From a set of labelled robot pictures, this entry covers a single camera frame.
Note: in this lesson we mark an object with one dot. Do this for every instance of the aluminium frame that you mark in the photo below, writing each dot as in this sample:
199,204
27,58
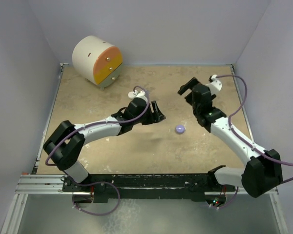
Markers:
40,206

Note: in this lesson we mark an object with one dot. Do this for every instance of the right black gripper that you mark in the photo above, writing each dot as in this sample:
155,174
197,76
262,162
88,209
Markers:
188,86

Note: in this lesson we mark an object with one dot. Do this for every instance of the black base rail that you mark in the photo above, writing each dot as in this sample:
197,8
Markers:
190,186

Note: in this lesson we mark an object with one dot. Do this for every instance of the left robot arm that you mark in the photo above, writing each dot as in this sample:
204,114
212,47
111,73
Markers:
64,145

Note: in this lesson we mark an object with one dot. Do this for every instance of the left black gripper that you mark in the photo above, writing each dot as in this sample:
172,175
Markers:
152,118

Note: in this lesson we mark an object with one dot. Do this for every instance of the purple earbud charging case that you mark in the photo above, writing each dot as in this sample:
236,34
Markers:
180,129

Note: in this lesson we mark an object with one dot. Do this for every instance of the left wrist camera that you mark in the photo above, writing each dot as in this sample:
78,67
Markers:
137,94

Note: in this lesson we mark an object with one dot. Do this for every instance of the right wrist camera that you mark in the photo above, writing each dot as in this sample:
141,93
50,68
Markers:
214,85

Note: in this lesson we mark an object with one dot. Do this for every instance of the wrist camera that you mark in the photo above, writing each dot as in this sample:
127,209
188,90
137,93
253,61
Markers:
214,85
137,94

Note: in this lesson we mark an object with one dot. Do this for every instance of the round mini drawer cabinet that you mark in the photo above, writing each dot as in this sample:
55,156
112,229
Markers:
97,61

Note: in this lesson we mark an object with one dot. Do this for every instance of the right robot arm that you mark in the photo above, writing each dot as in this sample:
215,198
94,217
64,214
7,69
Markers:
262,171

